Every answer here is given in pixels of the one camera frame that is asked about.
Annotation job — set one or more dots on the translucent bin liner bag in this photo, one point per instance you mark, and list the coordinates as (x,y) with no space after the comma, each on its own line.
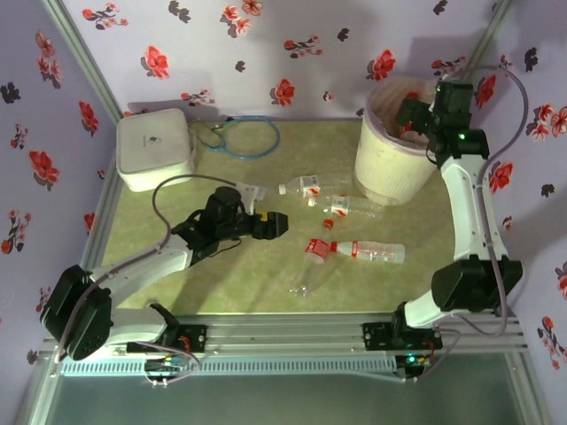
(385,110)

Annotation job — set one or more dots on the clear bottle white-red label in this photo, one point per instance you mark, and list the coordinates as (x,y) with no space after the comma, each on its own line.
(340,206)
(310,185)

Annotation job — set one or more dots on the white round waste bin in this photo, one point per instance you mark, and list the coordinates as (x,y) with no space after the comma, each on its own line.
(385,168)

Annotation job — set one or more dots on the white bottle red cap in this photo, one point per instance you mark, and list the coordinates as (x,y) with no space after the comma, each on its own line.
(372,251)

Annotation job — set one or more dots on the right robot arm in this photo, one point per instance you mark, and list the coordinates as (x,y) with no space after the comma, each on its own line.
(469,212)

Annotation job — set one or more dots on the blue stethoscope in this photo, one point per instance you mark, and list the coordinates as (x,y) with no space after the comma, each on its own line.
(215,144)

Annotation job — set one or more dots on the white square lidded box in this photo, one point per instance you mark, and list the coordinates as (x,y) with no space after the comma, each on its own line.
(150,141)

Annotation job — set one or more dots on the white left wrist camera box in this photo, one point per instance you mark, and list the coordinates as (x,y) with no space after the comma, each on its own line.
(248,192)

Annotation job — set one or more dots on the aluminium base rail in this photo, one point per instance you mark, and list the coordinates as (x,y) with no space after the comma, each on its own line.
(283,332)

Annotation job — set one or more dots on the aluminium frame post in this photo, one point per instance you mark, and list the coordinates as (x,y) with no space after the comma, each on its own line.
(491,31)
(84,57)

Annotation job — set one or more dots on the aluminium side rail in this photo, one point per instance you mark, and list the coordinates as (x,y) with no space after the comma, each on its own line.
(106,195)

